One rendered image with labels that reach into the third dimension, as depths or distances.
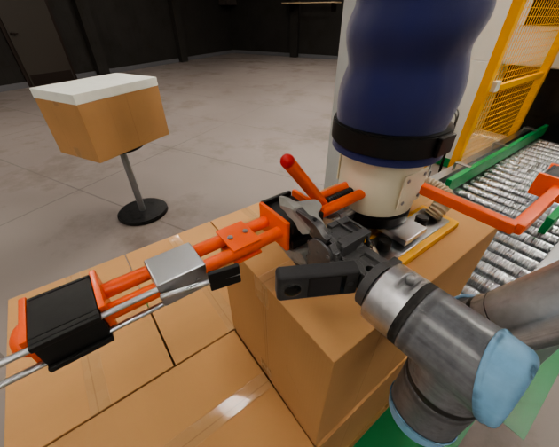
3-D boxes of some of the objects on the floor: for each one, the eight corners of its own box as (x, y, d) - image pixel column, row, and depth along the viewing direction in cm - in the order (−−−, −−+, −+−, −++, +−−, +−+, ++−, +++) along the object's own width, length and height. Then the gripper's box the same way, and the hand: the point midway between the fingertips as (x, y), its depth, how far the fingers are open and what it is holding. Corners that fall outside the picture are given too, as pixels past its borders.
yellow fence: (484, 181, 287) (644, -145, 161) (494, 184, 281) (670, -151, 155) (421, 222, 231) (590, -230, 105) (432, 227, 224) (627, -246, 98)
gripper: (389, 303, 45) (303, 238, 59) (416, 231, 36) (308, 172, 50) (353, 333, 41) (270, 254, 55) (373, 259, 32) (269, 186, 45)
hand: (279, 223), depth 50 cm, fingers open, 9 cm apart
